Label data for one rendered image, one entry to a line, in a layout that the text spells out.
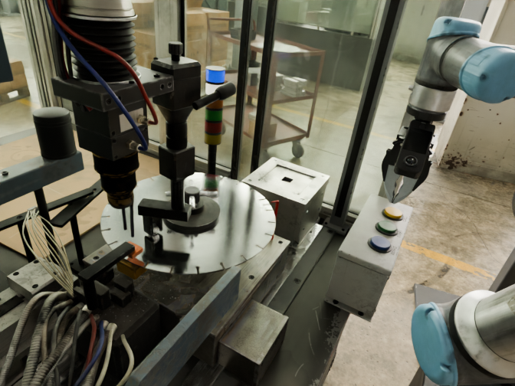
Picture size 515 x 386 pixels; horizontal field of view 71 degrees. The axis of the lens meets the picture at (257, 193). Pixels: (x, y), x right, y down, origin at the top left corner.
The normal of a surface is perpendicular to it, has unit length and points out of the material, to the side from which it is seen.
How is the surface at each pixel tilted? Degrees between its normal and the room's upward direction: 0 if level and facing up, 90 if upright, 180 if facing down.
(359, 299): 90
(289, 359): 0
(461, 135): 90
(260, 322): 0
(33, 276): 0
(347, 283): 90
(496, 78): 92
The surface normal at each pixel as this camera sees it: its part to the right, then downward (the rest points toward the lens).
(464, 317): -0.58, -0.59
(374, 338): 0.11, -0.85
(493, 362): -0.29, 0.10
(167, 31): -0.48, 0.42
